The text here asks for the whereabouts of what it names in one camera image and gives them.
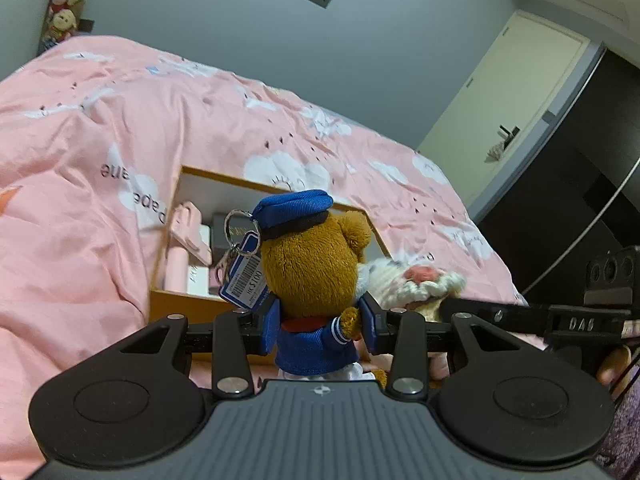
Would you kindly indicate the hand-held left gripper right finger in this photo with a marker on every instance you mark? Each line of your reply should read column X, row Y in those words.
column 367, row 325

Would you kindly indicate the pink printed blanket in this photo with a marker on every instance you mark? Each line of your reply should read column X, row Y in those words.
column 75, row 235

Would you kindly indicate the black wardrobe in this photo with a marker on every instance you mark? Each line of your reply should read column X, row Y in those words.
column 565, row 185

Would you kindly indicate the white knitted plush toy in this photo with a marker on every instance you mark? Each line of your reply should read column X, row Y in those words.
column 400, row 280

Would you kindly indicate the orange cardboard box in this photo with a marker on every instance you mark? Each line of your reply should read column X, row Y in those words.
column 170, row 305

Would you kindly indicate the pile of plush toys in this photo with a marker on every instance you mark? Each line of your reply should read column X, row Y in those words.
column 65, row 20

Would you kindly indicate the person's right hand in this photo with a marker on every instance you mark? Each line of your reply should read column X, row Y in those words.
column 615, row 365

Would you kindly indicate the cream door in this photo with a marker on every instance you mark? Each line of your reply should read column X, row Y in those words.
column 525, row 85

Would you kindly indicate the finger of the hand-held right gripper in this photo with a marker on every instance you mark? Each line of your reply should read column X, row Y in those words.
column 500, row 316

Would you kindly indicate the person's purple clothing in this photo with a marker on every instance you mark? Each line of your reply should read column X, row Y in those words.
column 625, row 435

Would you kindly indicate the small black box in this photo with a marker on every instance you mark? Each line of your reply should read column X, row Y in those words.
column 222, row 237

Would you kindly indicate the pink plastic case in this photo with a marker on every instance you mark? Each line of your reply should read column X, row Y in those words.
column 187, row 232

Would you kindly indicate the pink bottle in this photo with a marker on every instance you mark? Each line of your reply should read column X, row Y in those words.
column 175, row 270

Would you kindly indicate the small white box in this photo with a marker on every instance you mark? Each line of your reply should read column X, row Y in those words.
column 200, row 280

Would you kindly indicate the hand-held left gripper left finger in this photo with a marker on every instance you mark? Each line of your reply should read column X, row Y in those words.
column 270, row 325

